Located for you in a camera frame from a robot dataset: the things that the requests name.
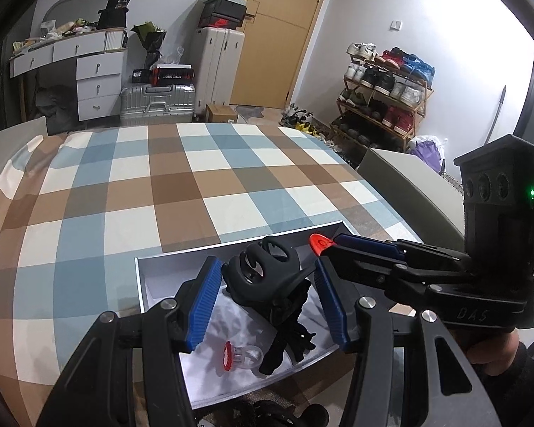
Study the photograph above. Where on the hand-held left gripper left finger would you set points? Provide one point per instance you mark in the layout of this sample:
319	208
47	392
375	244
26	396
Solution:
202	302

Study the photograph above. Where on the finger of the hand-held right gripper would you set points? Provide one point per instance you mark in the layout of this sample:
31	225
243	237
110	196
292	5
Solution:
369	243
360	271

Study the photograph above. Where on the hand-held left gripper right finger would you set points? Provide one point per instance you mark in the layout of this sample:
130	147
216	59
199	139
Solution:
333	311

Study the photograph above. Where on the silver gift box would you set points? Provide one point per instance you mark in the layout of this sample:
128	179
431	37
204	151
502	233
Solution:
169	275

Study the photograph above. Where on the large black hair claw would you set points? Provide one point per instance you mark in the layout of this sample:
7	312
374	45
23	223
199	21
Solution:
249	284

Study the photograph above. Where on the black toothed hair clip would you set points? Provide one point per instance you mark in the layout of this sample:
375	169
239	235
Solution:
285	338

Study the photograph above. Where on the clear and red hair clip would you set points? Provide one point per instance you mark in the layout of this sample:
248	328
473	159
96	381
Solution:
249	356

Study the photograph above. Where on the person's right forearm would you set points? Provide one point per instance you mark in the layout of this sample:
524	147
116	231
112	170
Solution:
520	378

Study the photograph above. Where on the person's right hand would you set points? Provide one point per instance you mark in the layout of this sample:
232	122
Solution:
494	347

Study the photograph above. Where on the grey upholstered seat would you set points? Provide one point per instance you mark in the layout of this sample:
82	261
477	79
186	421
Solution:
409	187
13	131

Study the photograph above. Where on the purple plastic bag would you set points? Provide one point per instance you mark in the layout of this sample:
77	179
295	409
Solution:
427	155

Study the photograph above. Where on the pile of loose shoes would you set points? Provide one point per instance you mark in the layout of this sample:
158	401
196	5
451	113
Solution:
300	120

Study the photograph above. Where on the wooden shoe rack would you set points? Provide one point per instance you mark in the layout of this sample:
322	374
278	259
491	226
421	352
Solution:
382	80
420	111

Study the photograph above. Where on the checked blanket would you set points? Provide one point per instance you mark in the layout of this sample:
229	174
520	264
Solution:
115	187

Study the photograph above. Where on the grey floor mat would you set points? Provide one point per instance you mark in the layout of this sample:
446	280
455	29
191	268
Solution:
251	112

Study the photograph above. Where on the small cardboard box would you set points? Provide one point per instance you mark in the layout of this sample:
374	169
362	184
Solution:
221	113

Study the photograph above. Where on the silver suitcase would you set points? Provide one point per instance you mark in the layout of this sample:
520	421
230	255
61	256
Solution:
158	102

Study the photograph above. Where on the wooden door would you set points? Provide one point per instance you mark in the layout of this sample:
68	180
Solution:
280	53

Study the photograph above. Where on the red and black box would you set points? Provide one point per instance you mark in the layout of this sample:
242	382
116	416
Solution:
173	75

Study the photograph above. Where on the white upright suitcase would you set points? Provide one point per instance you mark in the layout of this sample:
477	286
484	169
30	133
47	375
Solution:
218	71

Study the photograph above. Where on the small black box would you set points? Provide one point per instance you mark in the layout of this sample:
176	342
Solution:
141	77

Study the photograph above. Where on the dark clothes pile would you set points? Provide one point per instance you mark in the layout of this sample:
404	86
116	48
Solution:
55	111

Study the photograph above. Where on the white desk with drawers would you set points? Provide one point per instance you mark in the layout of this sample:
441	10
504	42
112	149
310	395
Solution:
98	80

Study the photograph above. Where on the dark wrapped flower bouquet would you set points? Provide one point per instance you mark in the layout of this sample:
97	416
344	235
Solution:
150	42

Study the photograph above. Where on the black shoebox with red logo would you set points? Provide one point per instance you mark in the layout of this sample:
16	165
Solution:
220	21

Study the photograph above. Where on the plain black shoebox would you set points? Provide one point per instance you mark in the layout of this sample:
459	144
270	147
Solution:
224	8

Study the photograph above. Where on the black shopping bag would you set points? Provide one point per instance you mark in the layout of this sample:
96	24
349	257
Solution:
113	11

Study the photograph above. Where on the pile of desk clutter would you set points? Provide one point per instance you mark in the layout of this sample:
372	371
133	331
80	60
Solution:
58	33

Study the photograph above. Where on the arched grey mirror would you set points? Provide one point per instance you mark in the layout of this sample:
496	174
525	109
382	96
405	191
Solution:
71	6

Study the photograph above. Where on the white wall switch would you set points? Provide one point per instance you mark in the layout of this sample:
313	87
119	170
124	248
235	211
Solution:
396	25

